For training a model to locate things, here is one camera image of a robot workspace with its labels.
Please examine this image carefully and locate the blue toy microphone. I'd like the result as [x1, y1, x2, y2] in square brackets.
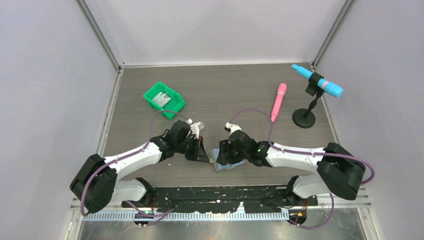
[291, 64, 344, 98]

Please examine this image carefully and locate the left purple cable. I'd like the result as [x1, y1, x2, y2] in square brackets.
[80, 110, 193, 218]

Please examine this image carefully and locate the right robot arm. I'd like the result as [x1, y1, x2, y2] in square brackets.
[216, 129, 366, 205]

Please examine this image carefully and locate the grey card in bin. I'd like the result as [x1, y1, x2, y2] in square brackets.
[152, 91, 172, 108]

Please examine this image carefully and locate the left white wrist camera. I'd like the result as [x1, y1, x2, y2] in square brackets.
[185, 119, 205, 139]

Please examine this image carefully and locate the green plastic bin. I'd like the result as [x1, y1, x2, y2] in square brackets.
[143, 81, 186, 113]

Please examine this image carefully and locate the pink toy microphone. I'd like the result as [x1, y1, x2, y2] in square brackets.
[270, 83, 287, 123]

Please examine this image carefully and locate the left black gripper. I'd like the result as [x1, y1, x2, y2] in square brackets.
[175, 135, 209, 163]

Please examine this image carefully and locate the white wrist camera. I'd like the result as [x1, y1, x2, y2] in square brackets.
[224, 122, 242, 135]
[185, 119, 205, 139]

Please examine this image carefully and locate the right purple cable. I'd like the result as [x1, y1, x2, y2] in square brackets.
[228, 108, 376, 185]

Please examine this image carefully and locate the black microphone stand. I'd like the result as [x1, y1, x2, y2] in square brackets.
[292, 91, 324, 129]

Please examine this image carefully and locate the purple cable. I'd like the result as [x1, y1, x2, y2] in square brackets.
[228, 108, 376, 185]
[80, 110, 193, 218]

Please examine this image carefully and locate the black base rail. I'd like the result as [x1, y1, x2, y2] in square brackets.
[133, 185, 318, 214]

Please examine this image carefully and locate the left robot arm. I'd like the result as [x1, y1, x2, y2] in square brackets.
[69, 119, 210, 216]

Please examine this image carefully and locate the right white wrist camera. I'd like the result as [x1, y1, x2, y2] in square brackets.
[224, 122, 242, 135]

